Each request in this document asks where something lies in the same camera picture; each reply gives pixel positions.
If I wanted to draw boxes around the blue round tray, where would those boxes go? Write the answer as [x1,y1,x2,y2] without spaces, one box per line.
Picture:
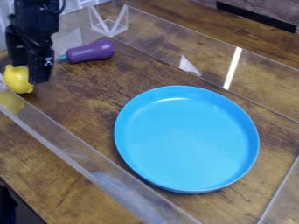
[115,86,261,193]

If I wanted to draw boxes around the clear acrylic barrier wall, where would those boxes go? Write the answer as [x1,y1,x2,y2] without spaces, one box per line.
[0,0,299,224]

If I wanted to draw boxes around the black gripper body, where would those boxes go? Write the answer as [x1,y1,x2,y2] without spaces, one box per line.
[4,0,66,51]

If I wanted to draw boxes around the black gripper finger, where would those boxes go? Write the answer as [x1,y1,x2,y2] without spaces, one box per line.
[28,48,55,84]
[6,25,27,67]

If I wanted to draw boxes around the yellow lemon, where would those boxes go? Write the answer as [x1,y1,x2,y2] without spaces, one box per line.
[4,65,34,94]

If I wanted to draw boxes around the purple toy eggplant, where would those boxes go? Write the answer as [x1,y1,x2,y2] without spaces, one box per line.
[59,39,117,64]

